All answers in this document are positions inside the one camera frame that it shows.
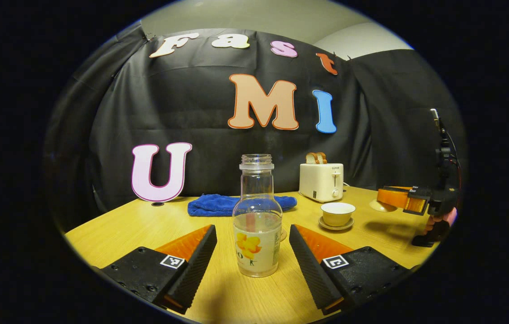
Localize cream saucer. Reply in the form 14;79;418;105
318;217;354;231

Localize cream teacup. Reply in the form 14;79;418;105
321;202;356;227

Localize blue towel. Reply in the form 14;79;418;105
187;194;297;217

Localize black backdrop cloth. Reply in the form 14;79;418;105
43;20;466;234

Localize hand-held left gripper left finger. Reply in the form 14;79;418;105
101;225;217;315

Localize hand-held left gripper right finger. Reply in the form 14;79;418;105
289;225;412;315

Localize cream toaster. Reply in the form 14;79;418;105
299;163;344;203

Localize clear glass water bottle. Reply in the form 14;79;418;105
233;154;283;278

